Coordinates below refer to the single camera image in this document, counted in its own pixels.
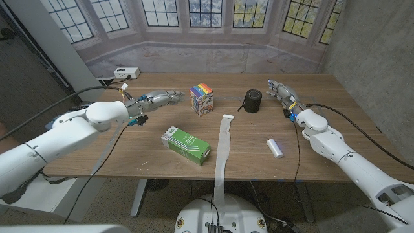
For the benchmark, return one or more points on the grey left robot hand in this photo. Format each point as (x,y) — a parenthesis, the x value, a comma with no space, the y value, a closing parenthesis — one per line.
(155,98)

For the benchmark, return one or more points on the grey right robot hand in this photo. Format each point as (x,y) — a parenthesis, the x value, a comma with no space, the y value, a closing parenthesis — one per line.
(288,97)

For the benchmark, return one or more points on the green white carton box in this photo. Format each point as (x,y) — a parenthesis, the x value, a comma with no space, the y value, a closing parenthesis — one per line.
(187,145)

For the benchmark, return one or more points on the white gauze bandage strip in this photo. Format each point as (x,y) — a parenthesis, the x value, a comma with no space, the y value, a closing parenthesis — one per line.
(223,145)

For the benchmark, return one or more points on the white robot shoulder cover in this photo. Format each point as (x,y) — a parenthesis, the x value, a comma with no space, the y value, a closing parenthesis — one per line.
(64,229)

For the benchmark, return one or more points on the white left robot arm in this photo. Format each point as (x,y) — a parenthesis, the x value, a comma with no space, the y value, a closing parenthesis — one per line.
(64,132)

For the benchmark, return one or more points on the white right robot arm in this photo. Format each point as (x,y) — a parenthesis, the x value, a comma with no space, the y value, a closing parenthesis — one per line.
(355,165)

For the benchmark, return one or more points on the rainbow cube toy box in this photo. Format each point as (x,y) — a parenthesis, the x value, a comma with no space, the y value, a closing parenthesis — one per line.
(202,100)

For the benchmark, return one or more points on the black floor power box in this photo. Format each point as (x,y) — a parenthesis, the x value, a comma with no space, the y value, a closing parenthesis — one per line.
(288,228)

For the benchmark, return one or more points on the white power strip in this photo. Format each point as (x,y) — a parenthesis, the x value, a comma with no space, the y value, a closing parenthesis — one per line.
(126,72)

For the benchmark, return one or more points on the white cylinder roll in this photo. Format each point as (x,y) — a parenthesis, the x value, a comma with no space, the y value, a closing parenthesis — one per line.
(275,148)

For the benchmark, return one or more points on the printed window backdrop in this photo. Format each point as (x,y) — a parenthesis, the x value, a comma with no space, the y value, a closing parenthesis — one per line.
(207,48)

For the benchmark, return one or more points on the dark round floor object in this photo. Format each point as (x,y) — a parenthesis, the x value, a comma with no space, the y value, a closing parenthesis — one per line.
(158,185)

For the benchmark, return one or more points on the grey table leg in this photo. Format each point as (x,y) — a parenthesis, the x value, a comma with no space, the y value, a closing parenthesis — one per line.
(305,204)
(139,197)

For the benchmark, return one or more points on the white robot torso base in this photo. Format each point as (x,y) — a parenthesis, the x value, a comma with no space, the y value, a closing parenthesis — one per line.
(223,217)

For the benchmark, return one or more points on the person bare leg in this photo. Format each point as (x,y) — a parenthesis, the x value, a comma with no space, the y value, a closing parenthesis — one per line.
(4,146)

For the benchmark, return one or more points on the grey sneaker shoe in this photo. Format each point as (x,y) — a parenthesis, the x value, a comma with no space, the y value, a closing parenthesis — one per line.
(19,195)

